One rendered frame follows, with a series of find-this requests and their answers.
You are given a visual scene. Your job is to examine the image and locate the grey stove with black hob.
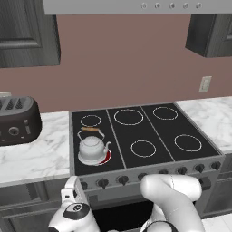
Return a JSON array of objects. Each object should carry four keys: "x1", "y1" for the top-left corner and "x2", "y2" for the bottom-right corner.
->
[{"x1": 68, "y1": 102, "x2": 227, "y2": 232}]

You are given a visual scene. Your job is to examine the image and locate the dark grey base cupboards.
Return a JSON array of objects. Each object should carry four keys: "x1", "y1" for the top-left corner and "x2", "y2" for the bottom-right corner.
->
[
  {"x1": 202, "y1": 153, "x2": 232, "y2": 219},
  {"x1": 0, "y1": 177, "x2": 73, "y2": 232}
]

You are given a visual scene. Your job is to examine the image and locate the white kettle with wooden handle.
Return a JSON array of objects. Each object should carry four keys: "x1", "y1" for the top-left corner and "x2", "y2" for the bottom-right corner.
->
[{"x1": 76, "y1": 126, "x2": 112, "y2": 167}]

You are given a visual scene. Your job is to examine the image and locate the dark grey wall cupboard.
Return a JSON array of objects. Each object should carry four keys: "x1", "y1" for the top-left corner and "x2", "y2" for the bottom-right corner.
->
[
  {"x1": 185, "y1": 13, "x2": 232, "y2": 59},
  {"x1": 0, "y1": 0, "x2": 62, "y2": 69}
]

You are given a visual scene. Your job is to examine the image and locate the grey range hood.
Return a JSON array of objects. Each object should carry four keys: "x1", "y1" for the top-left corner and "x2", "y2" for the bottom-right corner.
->
[{"x1": 42, "y1": 0, "x2": 232, "y2": 15}]

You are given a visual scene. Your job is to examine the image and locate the dark brown toaster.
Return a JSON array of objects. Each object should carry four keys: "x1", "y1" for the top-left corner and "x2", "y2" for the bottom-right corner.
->
[{"x1": 0, "y1": 95, "x2": 44, "y2": 147}]

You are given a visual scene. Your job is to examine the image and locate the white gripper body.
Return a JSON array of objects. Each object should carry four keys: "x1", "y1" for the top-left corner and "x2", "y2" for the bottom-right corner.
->
[{"x1": 63, "y1": 176, "x2": 90, "y2": 205}]

